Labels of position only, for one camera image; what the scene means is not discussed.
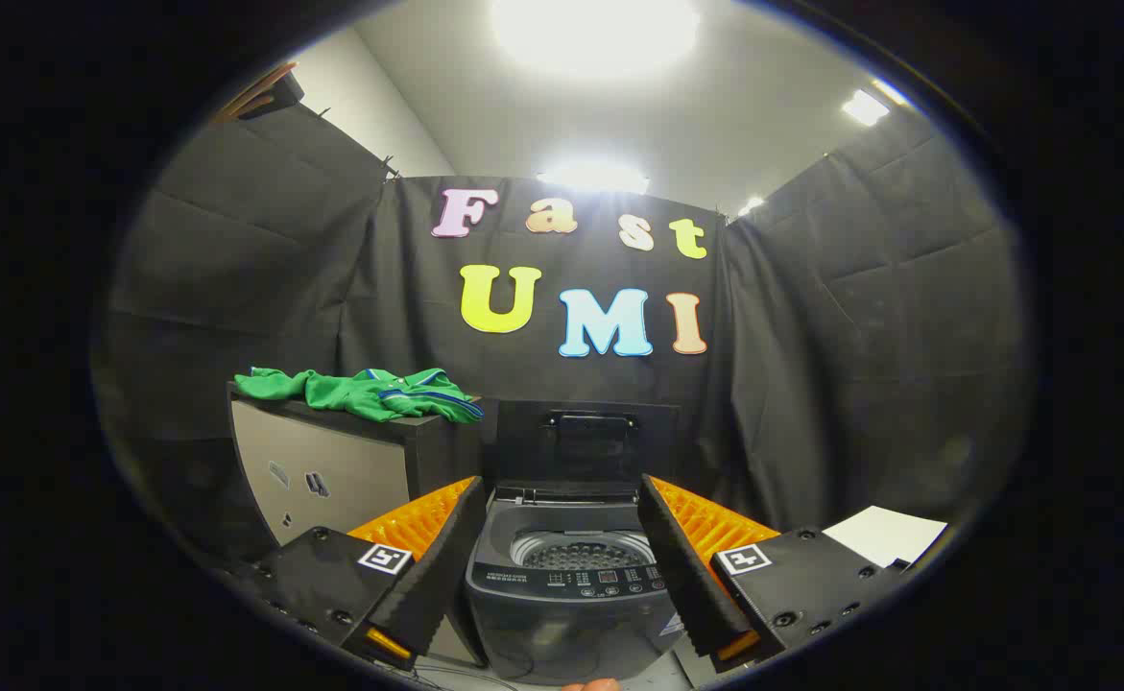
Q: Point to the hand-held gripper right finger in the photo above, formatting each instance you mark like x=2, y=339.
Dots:
x=691, y=576

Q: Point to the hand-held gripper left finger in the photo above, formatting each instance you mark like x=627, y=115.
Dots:
x=437, y=576

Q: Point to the grey washing machine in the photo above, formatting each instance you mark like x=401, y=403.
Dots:
x=571, y=633

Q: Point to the green polo shirt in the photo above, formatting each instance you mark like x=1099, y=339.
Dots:
x=360, y=393

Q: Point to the dark grey cabinet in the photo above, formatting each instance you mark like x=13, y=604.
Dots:
x=331, y=461

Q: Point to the white sheet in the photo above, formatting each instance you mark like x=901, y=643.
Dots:
x=883, y=533

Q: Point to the black backdrop cloth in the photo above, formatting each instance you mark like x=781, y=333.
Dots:
x=811, y=336

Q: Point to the ceiling light panel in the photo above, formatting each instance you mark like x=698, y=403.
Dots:
x=752, y=205
x=592, y=178
x=866, y=107

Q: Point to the brown wooden sticks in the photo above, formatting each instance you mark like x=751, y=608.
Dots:
x=252, y=96

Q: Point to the large round ceiling light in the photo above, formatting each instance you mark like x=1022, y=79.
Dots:
x=595, y=34

